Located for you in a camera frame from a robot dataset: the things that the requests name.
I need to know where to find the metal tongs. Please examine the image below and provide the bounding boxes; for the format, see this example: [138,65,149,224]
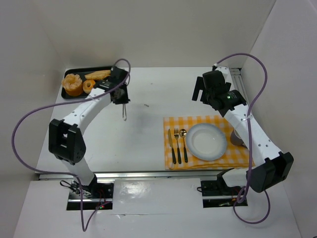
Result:
[122,104,127,121]

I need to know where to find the sugared orange round cake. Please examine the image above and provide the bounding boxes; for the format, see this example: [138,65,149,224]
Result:
[61,74,83,97]

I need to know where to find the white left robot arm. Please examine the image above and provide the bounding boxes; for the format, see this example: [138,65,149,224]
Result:
[49,66,129,194]

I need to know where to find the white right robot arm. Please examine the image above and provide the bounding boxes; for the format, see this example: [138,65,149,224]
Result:
[192,70,294,193]

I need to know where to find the long flat pastry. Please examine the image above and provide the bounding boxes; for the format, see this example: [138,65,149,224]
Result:
[85,70,111,81]

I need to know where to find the black baking tray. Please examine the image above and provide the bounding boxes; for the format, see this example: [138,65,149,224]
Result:
[61,66,112,100]

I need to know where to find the purple mug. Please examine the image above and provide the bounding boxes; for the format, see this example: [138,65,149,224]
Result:
[230,130,247,148]

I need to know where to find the white plate blue rim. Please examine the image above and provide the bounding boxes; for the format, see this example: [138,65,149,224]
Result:
[186,123,227,161]

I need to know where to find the yellow checkered cloth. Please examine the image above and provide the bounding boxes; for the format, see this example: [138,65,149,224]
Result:
[163,116,249,171]

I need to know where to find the orange ring donut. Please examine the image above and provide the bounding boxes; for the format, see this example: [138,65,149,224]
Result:
[83,79,96,94]

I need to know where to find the gold spoon black handle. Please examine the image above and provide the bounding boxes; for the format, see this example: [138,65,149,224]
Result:
[180,129,188,163]

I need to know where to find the black handled fork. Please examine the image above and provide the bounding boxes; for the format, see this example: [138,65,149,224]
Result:
[174,128,182,164]

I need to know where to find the black handled knife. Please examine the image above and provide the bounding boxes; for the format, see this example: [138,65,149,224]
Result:
[168,129,176,164]

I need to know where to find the aluminium front rail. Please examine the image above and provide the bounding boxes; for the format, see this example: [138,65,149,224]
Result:
[37,171,221,181]

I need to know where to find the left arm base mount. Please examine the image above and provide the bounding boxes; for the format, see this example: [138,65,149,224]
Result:
[59,179,115,211]

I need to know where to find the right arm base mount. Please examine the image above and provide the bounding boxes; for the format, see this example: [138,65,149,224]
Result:
[196,180,241,208]

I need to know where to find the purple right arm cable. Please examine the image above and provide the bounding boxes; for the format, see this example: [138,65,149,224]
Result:
[211,53,271,225]

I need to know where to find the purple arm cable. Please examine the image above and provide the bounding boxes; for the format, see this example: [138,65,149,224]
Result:
[11,58,131,233]
[211,53,271,225]

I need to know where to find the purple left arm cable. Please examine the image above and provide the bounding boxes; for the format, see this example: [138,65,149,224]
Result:
[11,58,131,233]

